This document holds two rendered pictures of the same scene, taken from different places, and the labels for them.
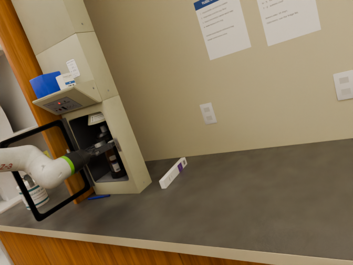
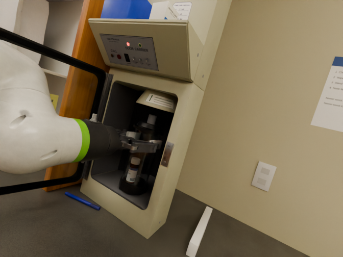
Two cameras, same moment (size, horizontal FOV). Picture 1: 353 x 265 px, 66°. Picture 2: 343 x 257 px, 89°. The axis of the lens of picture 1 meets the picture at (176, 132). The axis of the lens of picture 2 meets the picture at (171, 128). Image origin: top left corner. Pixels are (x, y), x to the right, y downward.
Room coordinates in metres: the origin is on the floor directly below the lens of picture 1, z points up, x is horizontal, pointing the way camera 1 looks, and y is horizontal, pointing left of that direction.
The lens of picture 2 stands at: (0.76, 0.36, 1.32)
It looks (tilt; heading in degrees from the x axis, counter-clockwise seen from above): 5 degrees down; 351
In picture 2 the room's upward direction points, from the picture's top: 16 degrees clockwise
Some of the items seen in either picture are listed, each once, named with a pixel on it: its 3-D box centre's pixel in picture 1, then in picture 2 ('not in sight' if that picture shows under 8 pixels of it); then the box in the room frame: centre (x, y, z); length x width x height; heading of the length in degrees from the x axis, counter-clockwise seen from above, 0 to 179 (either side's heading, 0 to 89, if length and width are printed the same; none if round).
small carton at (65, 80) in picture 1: (65, 81); (163, 20); (1.24, 0.38, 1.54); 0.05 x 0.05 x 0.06; 49
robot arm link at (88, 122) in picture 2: (72, 161); (87, 138); (1.17, 0.47, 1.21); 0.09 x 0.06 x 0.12; 55
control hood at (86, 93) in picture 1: (66, 101); (139, 49); (1.28, 0.43, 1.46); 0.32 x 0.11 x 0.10; 55
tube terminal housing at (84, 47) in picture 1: (105, 116); (159, 106); (1.43, 0.32, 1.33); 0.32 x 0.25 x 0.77; 55
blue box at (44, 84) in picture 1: (48, 84); (128, 14); (1.32, 0.49, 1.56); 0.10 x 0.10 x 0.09; 55
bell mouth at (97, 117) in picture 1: (103, 113); (162, 101); (1.39, 0.32, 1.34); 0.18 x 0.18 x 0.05
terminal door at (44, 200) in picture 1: (49, 168); (42, 123); (1.28, 0.63, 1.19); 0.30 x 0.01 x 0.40; 138
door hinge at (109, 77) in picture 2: (78, 153); (96, 128); (1.40, 0.52, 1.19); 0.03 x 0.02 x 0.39; 55
